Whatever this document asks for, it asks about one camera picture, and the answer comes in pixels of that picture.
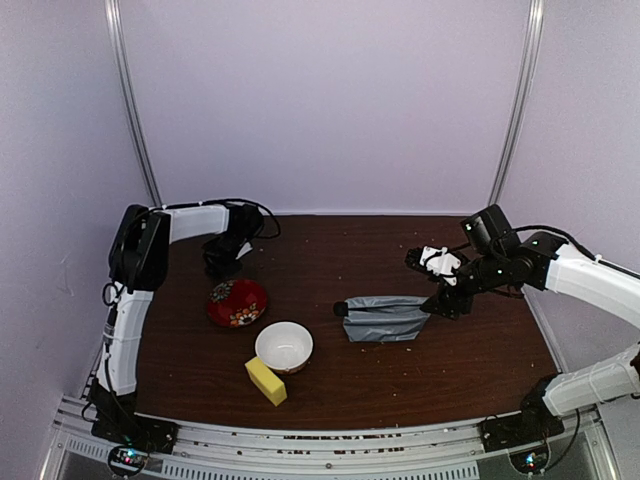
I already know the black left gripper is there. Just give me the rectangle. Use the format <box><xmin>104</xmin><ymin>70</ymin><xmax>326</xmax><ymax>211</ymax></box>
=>
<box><xmin>202</xmin><ymin>233</ymin><xmax>247</xmax><ymax>278</ymax></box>

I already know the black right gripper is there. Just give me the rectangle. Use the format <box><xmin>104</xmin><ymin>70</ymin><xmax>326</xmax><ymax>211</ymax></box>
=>
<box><xmin>420</xmin><ymin>250</ymin><xmax>507</xmax><ymax>320</ymax></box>

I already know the grey zip pouch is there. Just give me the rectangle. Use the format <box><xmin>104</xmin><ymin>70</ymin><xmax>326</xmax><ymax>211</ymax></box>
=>
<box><xmin>333</xmin><ymin>296</ymin><xmax>430</xmax><ymax>343</ymax></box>

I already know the yellow sponge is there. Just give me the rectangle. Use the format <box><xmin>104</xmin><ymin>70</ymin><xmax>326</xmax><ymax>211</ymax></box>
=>
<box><xmin>245</xmin><ymin>357</ymin><xmax>287</xmax><ymax>406</ymax></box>

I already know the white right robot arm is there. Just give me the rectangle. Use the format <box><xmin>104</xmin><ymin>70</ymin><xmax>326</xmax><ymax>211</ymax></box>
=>
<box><xmin>406</xmin><ymin>231</ymin><xmax>639</xmax><ymax>442</ymax></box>

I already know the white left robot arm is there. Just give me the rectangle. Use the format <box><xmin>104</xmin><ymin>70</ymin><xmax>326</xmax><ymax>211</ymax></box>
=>
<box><xmin>89</xmin><ymin>199</ymin><xmax>265</xmax><ymax>444</ymax></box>

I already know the red floral plate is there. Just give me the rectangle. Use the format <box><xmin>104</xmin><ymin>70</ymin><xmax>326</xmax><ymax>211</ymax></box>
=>
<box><xmin>206</xmin><ymin>279</ymin><xmax>268</xmax><ymax>328</ymax></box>

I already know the white ceramic bowl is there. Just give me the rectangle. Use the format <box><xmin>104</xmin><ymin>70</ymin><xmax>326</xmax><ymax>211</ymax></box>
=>
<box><xmin>254</xmin><ymin>321</ymin><xmax>315</xmax><ymax>375</ymax></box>

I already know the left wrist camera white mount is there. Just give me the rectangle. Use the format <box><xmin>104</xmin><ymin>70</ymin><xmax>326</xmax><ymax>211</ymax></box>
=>
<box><xmin>236</xmin><ymin>241</ymin><xmax>253</xmax><ymax>260</ymax></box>

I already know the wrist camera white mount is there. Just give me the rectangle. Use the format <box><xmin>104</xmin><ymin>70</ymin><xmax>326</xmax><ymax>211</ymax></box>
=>
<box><xmin>405</xmin><ymin>246</ymin><xmax>463</xmax><ymax>286</ymax></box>
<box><xmin>236</xmin><ymin>241</ymin><xmax>253</xmax><ymax>260</ymax></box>

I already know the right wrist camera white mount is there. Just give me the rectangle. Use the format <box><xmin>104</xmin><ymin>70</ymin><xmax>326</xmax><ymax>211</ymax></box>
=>
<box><xmin>405</xmin><ymin>246</ymin><xmax>463</xmax><ymax>286</ymax></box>

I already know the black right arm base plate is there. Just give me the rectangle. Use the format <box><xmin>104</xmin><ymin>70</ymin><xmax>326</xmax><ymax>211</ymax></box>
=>
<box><xmin>478</xmin><ymin>412</ymin><xmax>565</xmax><ymax>453</ymax></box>

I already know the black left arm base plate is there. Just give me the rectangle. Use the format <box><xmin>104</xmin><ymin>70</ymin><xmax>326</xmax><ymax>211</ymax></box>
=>
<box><xmin>91</xmin><ymin>412</ymin><xmax>179</xmax><ymax>454</ymax></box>

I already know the left aluminium corner post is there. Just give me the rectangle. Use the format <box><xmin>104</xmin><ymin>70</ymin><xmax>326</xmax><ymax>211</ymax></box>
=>
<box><xmin>104</xmin><ymin>0</ymin><xmax>163</xmax><ymax>207</ymax></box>

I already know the aluminium corner post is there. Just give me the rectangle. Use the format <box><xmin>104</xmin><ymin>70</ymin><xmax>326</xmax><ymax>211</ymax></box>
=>
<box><xmin>104</xmin><ymin>0</ymin><xmax>163</xmax><ymax>207</ymax></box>
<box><xmin>487</xmin><ymin>0</ymin><xmax>545</xmax><ymax>206</ymax></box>

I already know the right aluminium corner post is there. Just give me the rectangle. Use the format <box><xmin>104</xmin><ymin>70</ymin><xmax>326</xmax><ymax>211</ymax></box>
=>
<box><xmin>487</xmin><ymin>0</ymin><xmax>545</xmax><ymax>206</ymax></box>

